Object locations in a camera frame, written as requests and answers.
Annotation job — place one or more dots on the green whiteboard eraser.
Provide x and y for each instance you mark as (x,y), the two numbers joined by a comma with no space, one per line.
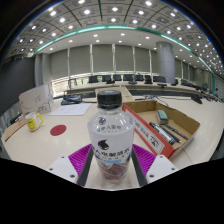
(162,116)

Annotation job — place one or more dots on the black whiteboard marker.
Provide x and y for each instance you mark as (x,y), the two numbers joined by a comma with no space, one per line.
(176,132)
(162,132)

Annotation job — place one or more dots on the recessed ceiling lights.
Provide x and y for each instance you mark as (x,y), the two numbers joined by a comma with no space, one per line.
(114,9)

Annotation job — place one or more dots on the open cardboard box red edge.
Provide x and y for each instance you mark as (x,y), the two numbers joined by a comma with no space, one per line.
(181,123)

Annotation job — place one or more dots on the white copy paper carton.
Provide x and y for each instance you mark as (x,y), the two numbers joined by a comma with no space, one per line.
(36,99)

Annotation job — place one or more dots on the flat round red coaster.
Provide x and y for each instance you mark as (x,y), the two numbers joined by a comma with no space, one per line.
(58,130)

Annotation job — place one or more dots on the black desk microphone base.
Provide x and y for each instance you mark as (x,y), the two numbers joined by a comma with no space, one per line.
(196,99)

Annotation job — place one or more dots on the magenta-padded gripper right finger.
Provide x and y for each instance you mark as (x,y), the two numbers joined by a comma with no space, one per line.
(145,160)

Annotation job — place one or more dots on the row of black office chairs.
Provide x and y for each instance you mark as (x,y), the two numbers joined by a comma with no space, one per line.
(128,77)

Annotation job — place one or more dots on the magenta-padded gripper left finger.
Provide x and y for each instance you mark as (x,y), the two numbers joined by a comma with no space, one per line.
(80,160)

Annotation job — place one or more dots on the white mug yellow print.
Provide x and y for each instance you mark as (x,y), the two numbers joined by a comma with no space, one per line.
(32,122)

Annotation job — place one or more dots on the white printed paper sheet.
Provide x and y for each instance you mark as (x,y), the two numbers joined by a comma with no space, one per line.
(70,109)

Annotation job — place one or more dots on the black desk phone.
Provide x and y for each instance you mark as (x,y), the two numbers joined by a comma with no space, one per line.
(71,99)

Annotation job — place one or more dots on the clear water bottle black cap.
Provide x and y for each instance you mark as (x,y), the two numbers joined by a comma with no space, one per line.
(110,140)

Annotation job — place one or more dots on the long curved conference desk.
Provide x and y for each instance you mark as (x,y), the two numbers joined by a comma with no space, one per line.
(83,87)

